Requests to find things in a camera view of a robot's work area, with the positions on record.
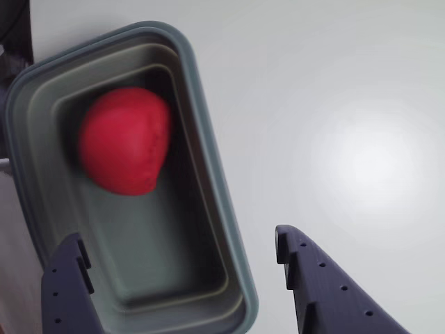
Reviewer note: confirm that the red ball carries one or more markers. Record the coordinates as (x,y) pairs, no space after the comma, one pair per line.
(125,142)

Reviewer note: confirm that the grey collapsible container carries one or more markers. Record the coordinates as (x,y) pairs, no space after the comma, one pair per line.
(156,250)

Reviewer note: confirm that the blue-grey gripper finger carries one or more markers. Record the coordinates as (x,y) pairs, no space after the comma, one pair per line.
(66,302)
(327,295)

